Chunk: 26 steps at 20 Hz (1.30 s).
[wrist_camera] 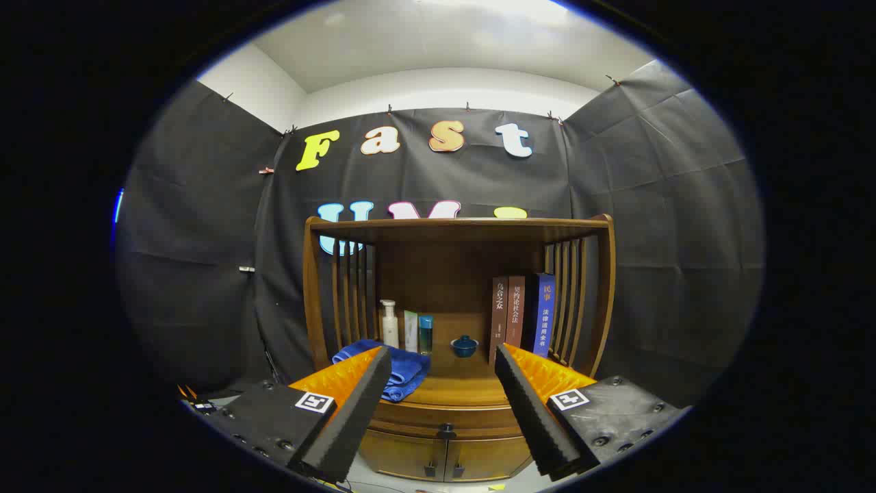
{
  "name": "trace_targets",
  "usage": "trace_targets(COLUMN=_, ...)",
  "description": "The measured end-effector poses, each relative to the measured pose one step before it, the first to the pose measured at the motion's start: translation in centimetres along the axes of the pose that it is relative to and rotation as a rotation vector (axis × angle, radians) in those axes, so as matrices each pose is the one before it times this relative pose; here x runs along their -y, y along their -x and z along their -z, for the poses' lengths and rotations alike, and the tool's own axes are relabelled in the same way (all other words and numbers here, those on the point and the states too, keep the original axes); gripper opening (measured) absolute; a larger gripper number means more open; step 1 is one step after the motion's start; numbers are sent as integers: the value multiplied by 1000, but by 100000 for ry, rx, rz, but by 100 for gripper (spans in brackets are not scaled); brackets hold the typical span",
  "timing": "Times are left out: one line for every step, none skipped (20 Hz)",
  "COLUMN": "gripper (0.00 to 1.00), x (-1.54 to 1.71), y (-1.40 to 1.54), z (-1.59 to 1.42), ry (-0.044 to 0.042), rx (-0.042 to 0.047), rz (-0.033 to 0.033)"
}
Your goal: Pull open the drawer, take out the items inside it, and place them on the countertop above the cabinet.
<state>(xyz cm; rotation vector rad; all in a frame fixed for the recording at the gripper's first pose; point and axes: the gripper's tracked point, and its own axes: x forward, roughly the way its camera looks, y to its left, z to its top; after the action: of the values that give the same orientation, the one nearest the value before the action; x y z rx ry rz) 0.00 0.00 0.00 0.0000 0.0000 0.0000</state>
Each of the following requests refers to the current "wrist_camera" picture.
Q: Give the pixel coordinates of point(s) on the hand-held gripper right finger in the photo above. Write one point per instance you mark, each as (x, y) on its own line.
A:
(530, 411)

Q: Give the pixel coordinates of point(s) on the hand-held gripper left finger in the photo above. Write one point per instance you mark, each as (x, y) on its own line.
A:
(356, 418)

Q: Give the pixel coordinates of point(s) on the wooden drawer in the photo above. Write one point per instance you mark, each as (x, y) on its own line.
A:
(475, 418)

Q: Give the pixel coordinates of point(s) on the wooden cabinet door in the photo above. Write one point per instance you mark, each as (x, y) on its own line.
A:
(400, 452)
(489, 457)

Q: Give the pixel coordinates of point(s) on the wooden countertop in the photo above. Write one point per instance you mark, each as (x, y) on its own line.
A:
(458, 383)

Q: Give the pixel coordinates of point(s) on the black drawer knob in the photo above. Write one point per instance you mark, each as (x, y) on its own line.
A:
(446, 431)

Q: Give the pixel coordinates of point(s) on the wooden cabinet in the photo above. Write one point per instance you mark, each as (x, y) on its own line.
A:
(445, 274)

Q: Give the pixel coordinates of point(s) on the folded blue towel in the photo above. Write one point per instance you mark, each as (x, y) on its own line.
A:
(407, 370)

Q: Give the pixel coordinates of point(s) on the blue lidded teacup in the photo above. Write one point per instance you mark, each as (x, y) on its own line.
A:
(464, 348)

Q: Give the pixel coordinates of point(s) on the white pump bottle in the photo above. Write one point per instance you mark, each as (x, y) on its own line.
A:
(390, 329)

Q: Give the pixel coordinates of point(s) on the blue book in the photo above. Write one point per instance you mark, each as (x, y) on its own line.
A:
(545, 315)

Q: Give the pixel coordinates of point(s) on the dark brown book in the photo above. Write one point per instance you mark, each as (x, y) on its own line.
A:
(498, 315)

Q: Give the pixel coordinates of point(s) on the white and green tube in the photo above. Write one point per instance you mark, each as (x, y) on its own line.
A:
(410, 332)

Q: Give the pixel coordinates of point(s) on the reddish brown book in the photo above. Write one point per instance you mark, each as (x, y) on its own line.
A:
(516, 308)

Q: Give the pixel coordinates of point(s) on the teal bottle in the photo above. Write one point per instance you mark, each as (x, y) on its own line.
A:
(426, 335)

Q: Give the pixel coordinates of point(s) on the black backdrop cloth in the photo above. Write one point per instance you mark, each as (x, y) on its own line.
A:
(650, 205)

